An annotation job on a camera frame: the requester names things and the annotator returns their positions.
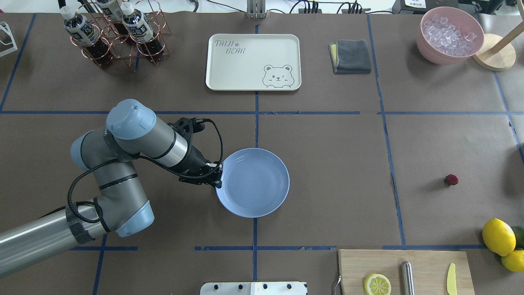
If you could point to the white wire cup basket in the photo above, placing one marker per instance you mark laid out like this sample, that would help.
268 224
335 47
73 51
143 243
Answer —
8 44

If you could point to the grey folded cloth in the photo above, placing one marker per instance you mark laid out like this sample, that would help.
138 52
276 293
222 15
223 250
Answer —
350 57

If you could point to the copper wire bottle rack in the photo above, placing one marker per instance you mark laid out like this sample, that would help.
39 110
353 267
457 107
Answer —
117 37

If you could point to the yellow lemon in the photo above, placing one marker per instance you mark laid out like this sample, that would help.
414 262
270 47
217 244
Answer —
499 237
514 261

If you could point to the yellow plastic knife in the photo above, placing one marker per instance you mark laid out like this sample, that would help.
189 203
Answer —
451 280

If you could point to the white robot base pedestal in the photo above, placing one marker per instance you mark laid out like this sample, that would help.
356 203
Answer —
255 288

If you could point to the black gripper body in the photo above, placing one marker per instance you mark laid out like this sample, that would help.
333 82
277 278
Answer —
195 161

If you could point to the tea bottle left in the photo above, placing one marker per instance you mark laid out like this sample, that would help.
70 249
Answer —
86 36

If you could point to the red strawberry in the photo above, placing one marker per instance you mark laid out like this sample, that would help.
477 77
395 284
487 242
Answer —
451 180

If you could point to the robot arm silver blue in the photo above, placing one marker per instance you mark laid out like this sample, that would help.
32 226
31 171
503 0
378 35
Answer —
108 196

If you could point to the green avocado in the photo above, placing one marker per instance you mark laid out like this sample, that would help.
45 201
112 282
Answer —
518 231

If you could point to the pink bowl with ice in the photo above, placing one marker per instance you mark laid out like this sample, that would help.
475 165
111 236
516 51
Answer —
448 35

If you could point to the wooden stand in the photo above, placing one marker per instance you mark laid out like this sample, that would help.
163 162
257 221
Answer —
497 53

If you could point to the tea bottle front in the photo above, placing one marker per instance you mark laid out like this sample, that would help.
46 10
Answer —
137 24

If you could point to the wooden cutting board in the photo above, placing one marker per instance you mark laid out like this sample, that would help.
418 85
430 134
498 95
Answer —
428 270

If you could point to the cream bear tray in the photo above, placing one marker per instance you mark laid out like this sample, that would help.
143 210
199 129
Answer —
253 62

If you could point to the blue round plate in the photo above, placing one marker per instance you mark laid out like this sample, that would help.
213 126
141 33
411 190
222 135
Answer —
254 183

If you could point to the aluminium frame post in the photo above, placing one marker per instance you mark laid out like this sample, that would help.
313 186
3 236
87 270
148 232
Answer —
256 9

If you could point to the lemon half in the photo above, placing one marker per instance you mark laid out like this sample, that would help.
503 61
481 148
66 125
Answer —
377 284

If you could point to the tea bottle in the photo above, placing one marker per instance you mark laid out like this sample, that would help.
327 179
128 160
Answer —
137 24
111 9
86 36

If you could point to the tea bottle rear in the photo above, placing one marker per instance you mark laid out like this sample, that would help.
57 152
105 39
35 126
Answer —
111 9

